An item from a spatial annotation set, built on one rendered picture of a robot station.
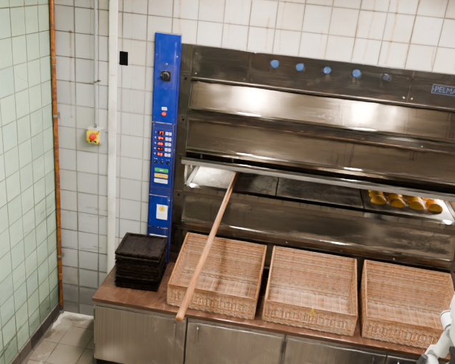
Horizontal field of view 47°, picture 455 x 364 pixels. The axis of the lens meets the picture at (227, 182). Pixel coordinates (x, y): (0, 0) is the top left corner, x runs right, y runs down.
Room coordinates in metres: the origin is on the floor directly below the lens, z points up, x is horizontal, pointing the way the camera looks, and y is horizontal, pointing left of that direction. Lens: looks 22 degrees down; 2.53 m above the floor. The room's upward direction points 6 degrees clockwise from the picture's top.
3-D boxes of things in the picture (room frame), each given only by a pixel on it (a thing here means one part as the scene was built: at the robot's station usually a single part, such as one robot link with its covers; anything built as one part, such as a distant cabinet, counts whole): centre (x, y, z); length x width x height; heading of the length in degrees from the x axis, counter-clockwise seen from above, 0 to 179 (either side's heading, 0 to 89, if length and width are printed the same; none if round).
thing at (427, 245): (3.13, -0.61, 1.02); 1.79 x 0.11 x 0.19; 83
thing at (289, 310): (2.86, -0.59, 0.72); 0.56 x 0.49 x 0.28; 83
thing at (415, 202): (3.50, -1.24, 1.21); 0.61 x 0.48 x 0.06; 173
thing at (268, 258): (3.13, -0.61, 0.76); 1.79 x 0.11 x 0.19; 83
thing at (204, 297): (2.93, 0.00, 0.72); 0.56 x 0.49 x 0.28; 82
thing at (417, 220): (3.15, -0.61, 1.16); 1.80 x 0.06 x 0.04; 83
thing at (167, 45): (4.17, 0.33, 1.07); 1.93 x 0.16 x 2.15; 173
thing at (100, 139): (3.26, 0.89, 1.46); 0.10 x 0.07 x 0.10; 83
